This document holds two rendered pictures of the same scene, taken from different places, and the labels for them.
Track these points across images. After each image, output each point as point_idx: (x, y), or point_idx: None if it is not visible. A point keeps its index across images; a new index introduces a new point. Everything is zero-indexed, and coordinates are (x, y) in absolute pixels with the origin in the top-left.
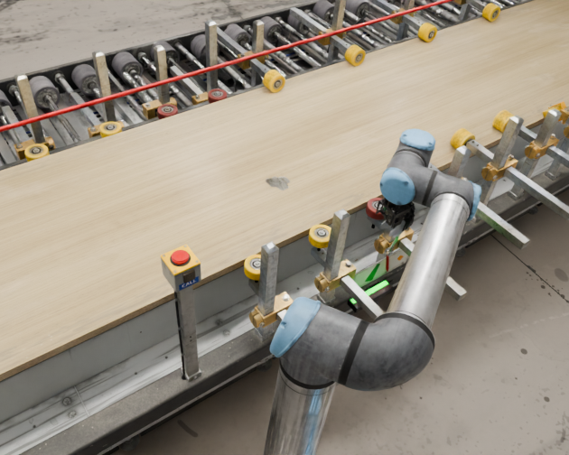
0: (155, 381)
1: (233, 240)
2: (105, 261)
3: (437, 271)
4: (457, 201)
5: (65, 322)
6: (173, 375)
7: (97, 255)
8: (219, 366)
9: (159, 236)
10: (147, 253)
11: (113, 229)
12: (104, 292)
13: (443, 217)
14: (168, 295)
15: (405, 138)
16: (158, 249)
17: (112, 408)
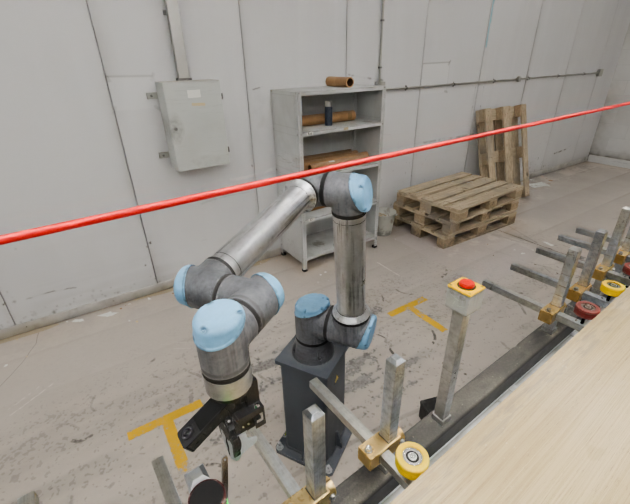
0: (467, 410)
1: (459, 498)
2: (595, 446)
3: (268, 206)
4: (218, 252)
5: (563, 377)
6: (455, 416)
7: (613, 455)
8: (418, 427)
9: (564, 494)
10: (557, 464)
11: None
12: (557, 407)
13: (242, 237)
14: (492, 410)
15: (240, 306)
16: (548, 471)
17: (487, 388)
